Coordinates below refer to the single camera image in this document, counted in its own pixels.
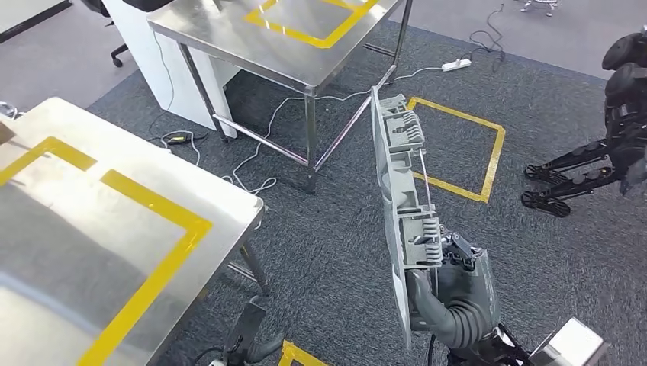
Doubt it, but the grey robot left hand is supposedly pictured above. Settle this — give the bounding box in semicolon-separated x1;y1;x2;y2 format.
223;297;287;366

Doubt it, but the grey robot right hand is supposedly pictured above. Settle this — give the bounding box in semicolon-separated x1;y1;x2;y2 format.
407;231;502;327

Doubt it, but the silver plastic wheel hubcap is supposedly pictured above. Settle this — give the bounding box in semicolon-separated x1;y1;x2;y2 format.
370;85;443;349

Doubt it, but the yellow tape outline on workbench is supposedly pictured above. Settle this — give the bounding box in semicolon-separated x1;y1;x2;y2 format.
0;136;214;366

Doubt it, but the steel workbench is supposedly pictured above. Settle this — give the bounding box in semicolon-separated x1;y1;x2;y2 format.
0;97;272;366

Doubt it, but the yellow floor tape strip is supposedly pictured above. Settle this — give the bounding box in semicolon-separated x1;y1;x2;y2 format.
276;339;330;366

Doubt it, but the yellow floor tape square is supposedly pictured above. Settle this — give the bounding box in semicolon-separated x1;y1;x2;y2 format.
407;97;507;204

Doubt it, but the black plug with yellow mark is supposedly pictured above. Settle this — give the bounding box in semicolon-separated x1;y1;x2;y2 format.
166;132;201;146

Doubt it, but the black and silver humanoid robot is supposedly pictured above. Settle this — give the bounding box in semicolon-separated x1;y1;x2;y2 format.
520;25;647;219

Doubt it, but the white cabinet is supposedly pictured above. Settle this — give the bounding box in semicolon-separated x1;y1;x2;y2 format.
101;0;241;140

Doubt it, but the steel table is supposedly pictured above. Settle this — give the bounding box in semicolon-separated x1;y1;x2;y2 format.
147;0;414;194

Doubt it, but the black office chair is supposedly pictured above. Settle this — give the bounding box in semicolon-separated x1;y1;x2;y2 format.
80;0;130;68

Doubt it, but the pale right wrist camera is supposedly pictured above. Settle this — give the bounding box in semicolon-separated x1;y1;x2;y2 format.
528;316;610;366

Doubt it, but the white floor cable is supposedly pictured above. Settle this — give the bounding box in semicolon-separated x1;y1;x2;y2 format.
149;66;446;195

